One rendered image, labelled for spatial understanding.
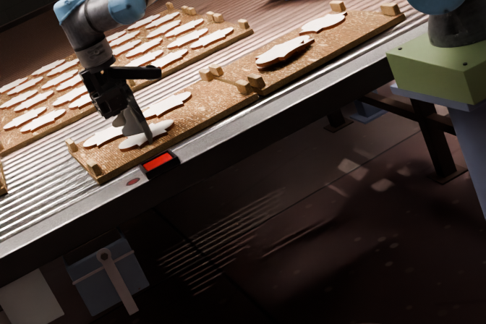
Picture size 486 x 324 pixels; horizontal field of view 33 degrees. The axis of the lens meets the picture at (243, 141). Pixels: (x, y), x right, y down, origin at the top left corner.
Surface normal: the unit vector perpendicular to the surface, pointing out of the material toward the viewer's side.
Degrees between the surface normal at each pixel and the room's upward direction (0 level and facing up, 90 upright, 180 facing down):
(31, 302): 90
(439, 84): 90
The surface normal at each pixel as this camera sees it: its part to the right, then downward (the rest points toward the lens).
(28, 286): 0.32, 0.21
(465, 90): -0.85, 0.47
